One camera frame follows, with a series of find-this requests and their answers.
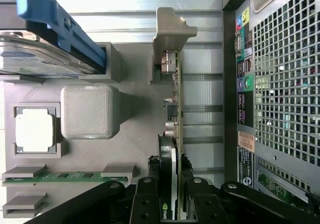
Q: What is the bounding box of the green RAM stick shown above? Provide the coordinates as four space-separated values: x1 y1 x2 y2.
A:
2 171 128 185

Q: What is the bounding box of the grey parts rack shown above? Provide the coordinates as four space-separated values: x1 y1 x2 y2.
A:
0 41 183 221

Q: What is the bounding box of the black open PC case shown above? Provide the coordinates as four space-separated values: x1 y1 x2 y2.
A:
221 0 320 211

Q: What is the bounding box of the silver CPU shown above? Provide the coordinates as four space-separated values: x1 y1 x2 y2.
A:
14 108 56 153

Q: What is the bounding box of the hard disk in blue caddy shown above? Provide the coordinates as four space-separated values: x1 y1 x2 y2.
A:
0 0 107 76

